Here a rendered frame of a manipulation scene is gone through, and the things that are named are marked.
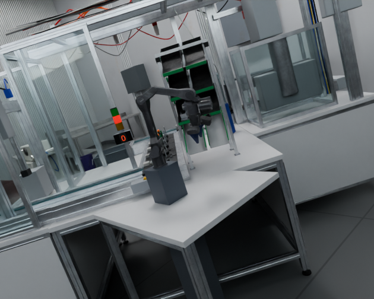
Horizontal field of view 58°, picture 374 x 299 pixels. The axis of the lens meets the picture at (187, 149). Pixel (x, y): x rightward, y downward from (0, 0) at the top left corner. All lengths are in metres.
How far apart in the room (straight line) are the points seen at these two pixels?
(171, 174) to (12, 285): 1.30
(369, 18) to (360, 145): 2.26
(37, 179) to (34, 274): 0.88
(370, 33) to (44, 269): 4.46
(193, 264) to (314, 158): 1.81
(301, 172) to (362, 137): 0.58
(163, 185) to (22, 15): 10.44
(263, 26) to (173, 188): 1.68
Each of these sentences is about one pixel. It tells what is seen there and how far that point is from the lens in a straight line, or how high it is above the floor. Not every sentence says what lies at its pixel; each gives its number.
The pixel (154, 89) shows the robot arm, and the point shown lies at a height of 1.46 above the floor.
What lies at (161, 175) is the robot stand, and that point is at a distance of 1.77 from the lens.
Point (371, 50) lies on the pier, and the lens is 5.08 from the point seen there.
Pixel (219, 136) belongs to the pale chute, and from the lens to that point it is 2.21.
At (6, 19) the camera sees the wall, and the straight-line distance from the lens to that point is 11.70.
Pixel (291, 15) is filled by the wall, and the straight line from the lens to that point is 5.82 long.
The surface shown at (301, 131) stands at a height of 0.76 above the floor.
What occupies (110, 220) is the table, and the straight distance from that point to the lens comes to 1.95.
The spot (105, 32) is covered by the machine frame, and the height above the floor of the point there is 2.04.
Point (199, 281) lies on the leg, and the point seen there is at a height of 0.65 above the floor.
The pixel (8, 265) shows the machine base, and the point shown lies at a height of 0.70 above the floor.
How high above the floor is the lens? 1.50
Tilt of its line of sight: 12 degrees down
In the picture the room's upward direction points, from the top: 18 degrees counter-clockwise
